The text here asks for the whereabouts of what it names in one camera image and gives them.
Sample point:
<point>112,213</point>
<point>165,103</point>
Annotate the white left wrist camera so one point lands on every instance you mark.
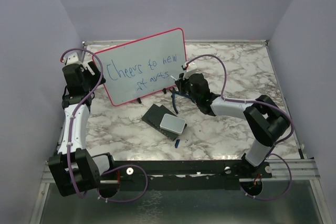
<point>73,59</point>

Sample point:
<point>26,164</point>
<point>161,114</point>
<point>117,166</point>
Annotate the aluminium table edge frame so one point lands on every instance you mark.
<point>240,69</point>

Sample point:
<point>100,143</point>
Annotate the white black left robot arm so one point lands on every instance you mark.
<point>73,169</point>

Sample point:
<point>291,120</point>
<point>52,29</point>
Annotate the black front mounting rail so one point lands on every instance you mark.
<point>186,175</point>

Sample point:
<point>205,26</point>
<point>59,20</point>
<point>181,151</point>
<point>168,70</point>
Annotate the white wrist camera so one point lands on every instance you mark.
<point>73,59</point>
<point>189,69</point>

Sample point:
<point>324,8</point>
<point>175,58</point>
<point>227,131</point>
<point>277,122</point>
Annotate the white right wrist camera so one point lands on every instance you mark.
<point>189,69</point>

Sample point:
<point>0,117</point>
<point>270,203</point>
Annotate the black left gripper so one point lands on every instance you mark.
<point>96,72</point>

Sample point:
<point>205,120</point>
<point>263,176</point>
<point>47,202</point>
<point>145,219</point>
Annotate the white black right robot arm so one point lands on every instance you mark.
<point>266,121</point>

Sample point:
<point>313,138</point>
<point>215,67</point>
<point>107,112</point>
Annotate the pink framed whiteboard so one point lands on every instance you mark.
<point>142,67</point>

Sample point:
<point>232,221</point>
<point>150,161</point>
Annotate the blue marker cap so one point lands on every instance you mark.
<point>177,143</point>

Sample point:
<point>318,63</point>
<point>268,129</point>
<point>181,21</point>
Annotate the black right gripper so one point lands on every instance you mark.
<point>179,83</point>

